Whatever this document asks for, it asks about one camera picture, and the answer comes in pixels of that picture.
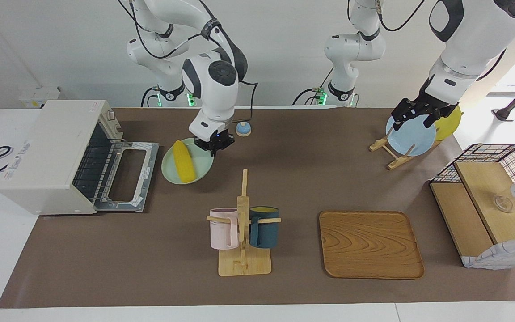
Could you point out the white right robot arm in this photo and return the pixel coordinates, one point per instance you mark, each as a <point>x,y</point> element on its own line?
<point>215,89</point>

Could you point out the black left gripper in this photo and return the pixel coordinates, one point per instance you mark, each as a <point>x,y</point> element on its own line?
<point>432,107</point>

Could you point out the white checkered cloth liner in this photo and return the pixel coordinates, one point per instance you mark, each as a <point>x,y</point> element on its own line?
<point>503,255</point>

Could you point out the light blue plate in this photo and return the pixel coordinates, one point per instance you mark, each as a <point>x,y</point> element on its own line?
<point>411,141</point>

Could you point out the wooden mug tree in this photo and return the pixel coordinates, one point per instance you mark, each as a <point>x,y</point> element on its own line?
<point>244,266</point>

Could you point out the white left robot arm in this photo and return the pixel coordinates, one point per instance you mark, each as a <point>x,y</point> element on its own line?
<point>476,40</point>

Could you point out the brown table mat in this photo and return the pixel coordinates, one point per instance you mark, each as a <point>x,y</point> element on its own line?
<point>172,268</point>

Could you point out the wooden plate rack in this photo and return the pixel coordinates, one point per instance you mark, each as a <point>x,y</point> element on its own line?
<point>398,162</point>

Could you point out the small clear glass dish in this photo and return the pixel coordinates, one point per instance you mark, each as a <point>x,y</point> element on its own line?
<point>502,203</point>

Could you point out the wooden serving tray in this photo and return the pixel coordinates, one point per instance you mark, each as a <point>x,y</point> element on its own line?
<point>369,243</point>

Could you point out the pink mug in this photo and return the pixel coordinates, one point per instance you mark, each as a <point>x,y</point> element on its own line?
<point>222,230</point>

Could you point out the white wall socket box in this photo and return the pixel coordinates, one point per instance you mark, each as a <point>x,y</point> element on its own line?
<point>38,98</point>

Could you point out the light green plate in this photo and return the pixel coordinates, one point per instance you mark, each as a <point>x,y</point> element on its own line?
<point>200,166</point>

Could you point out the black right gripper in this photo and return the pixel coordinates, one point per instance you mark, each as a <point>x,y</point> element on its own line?
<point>213,144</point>

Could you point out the white toaster oven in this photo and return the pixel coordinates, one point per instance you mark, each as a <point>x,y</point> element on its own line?
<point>43,156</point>

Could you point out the dark blue mug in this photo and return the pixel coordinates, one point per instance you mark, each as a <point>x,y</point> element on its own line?
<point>266,232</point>

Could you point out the silver oven knob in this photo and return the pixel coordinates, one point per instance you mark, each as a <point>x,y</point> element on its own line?
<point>119,133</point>
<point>111,115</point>

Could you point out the yellow plate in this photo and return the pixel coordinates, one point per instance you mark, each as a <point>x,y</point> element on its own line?
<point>449,127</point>

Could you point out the yellow corn cob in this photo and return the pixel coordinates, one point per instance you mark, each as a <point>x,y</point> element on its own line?
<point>183,161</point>

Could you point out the small blue call bell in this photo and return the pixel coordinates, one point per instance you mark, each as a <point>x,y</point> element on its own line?
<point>244,129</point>

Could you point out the glass oven door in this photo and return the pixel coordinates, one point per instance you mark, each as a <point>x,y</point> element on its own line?
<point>119,205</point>

